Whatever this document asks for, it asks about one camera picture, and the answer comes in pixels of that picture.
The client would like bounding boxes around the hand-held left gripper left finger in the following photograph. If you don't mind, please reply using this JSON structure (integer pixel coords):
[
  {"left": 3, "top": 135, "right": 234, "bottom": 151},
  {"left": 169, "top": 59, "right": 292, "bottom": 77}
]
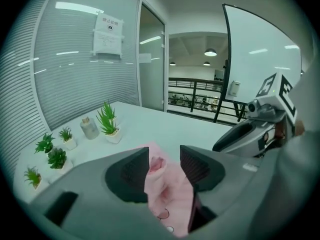
[{"left": 29, "top": 146, "right": 176, "bottom": 239}]

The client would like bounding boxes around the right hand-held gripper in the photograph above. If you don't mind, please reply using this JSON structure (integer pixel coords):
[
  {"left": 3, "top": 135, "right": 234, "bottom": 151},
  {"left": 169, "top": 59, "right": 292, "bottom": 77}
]
[{"left": 212, "top": 71, "right": 297, "bottom": 159}]

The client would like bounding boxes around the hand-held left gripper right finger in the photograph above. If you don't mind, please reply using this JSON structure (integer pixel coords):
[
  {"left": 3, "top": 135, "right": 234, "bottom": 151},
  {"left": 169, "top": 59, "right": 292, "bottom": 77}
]
[{"left": 179, "top": 145, "right": 266, "bottom": 234}]

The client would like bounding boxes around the pink long-sleeved shirt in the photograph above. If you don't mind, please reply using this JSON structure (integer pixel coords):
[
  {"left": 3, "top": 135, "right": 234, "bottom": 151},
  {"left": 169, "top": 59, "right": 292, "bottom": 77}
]
[{"left": 143, "top": 140, "right": 196, "bottom": 238}]

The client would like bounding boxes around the row of small potted plants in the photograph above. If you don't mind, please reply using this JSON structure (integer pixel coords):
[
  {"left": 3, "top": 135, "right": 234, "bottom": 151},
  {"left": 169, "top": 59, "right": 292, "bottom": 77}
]
[{"left": 24, "top": 100, "right": 123, "bottom": 191}]

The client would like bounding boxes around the white box on whiteboard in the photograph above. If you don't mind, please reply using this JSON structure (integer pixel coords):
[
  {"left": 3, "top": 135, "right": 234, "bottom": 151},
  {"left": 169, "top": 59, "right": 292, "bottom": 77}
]
[{"left": 229, "top": 80, "right": 241, "bottom": 97}]

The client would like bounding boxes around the grey stone bottle with cork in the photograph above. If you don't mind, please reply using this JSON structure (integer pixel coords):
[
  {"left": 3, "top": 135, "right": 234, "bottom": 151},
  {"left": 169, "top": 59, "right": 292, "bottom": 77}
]
[{"left": 79, "top": 116, "right": 100, "bottom": 140}]

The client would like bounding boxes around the black metal railing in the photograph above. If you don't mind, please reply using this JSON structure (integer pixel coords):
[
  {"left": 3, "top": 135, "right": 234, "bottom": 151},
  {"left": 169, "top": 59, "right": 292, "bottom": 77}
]
[{"left": 167, "top": 77, "right": 248, "bottom": 123}]

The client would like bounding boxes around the whiteboard on stand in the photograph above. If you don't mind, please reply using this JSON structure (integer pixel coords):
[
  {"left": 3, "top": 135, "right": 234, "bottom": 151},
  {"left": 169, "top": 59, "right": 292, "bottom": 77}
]
[{"left": 213, "top": 3, "right": 304, "bottom": 125}]

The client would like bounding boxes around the glass door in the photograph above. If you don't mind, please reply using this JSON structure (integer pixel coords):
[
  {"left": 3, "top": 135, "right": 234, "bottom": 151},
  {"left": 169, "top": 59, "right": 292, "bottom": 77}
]
[{"left": 138, "top": 2, "right": 167, "bottom": 112}]

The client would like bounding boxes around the white paper notice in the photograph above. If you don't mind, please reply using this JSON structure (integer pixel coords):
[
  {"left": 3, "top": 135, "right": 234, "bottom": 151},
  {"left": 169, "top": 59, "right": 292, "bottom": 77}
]
[{"left": 90, "top": 11, "right": 125, "bottom": 60}]

